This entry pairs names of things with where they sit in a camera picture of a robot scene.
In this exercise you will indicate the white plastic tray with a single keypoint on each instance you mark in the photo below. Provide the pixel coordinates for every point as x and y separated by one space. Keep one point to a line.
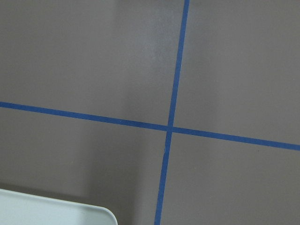
24 209

